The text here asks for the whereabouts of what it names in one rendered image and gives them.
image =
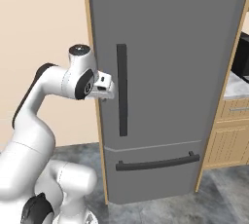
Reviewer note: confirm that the light wood fridge housing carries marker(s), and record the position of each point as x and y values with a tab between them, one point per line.
101	156

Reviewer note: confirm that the grey fridge door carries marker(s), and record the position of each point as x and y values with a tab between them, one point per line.
168	56

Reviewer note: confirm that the light wood drawer front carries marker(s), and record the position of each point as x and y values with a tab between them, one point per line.
233	115

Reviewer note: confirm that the light wood cupboard door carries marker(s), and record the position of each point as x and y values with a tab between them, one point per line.
228	145

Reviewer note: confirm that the grey fridge freezer drawer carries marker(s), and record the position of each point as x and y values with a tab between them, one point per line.
155	182

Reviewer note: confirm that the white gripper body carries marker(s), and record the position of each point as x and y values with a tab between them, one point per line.
103	93

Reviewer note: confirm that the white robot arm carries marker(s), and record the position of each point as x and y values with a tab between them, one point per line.
29	143

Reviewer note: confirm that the black microwave oven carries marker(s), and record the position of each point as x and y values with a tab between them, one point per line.
242	57

